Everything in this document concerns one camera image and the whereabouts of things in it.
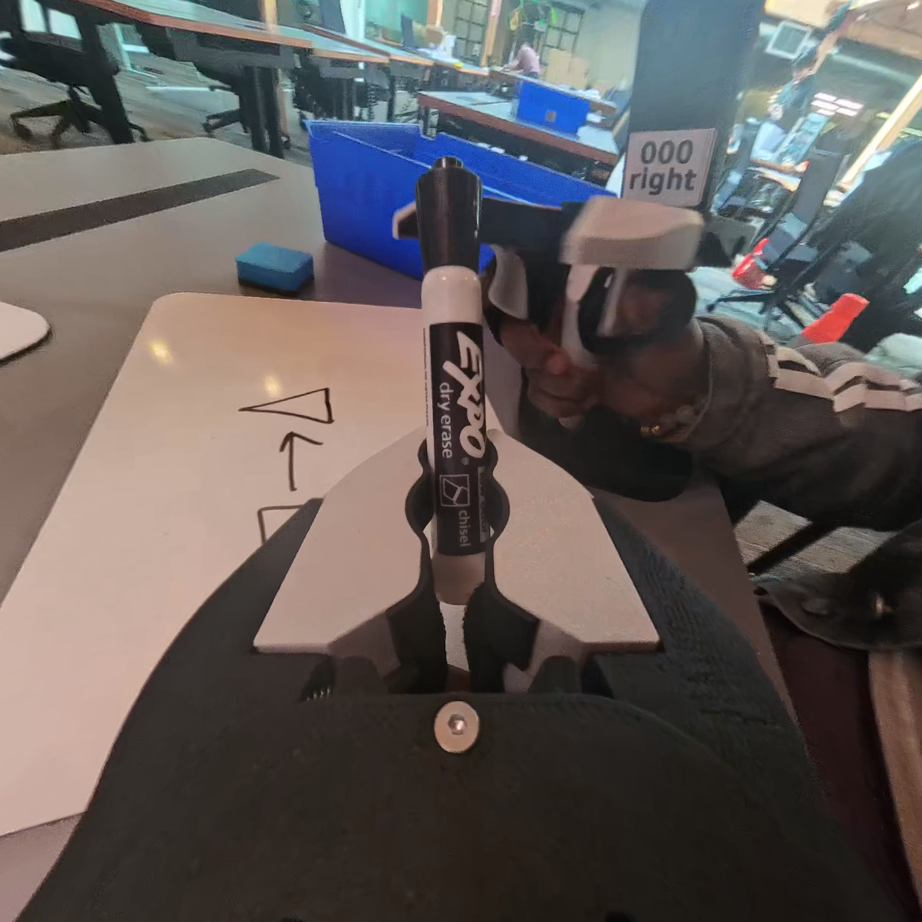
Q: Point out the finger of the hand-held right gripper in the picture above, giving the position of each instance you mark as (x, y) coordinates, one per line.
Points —
(405, 224)
(634, 234)

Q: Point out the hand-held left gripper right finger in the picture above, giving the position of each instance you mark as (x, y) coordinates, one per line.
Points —
(576, 569)

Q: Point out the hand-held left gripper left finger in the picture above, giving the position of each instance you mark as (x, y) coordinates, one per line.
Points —
(346, 569)

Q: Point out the blue plastic bin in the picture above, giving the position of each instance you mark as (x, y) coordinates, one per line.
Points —
(360, 188)

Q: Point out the blue whiteboard eraser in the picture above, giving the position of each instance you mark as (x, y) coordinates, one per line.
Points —
(274, 267)

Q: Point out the black whiteboard marker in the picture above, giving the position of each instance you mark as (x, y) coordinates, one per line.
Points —
(457, 418)

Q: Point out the white whiteboard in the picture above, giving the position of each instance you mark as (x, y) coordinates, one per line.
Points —
(144, 504)

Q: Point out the person's right forearm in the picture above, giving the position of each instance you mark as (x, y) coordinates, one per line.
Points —
(821, 418)

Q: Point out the person's right hand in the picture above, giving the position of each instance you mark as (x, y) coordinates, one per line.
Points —
(634, 360)

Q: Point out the small blue bin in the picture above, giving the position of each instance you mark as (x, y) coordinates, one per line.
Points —
(555, 105)

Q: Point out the wooden office desk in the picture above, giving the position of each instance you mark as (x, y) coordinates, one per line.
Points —
(216, 29)
(504, 123)

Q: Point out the black office chair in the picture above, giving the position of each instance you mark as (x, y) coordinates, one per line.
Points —
(65, 87)

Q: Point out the white table sign stand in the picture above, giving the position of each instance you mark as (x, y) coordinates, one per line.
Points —
(18, 329)

